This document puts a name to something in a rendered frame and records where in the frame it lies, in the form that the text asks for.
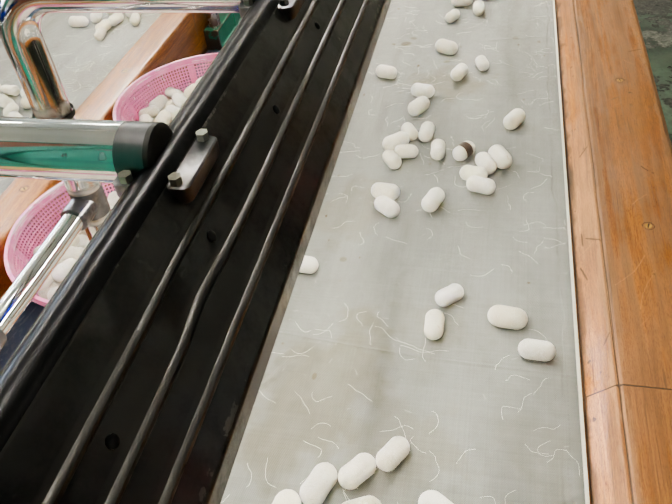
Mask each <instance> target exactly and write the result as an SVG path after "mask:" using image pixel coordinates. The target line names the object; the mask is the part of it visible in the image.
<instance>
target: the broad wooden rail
mask: <svg viewBox="0 0 672 504"><path fill-rule="evenodd" d="M554 1H555V15H556V29H557V43H558V58H559V72H560V86H561V101H562V115H563V129H564V143H565V158H566V172H567V186H568V200H569V215H570V229H571V243H572V258H573V272H574V286H575V300H576V315H577V329H578V343H579V357H580V372H581V386H582V400H583V414H584V429H585V443H586V457H587V472H588V486H589V500H590V504H672V144H671V141H670V138H669V134H668V129H667V125H666V121H665V118H664V114H663V110H662V107H661V103H660V99H659V95H658V92H657V88H656V84H655V80H654V77H653V73H652V69H651V66H650V62H649V58H648V54H647V51H646V47H645V43H644V39H643V36H642V32H641V28H640V24H639V21H638V17H637V13H636V9H635V6H634V2H633V0H554Z"/></svg>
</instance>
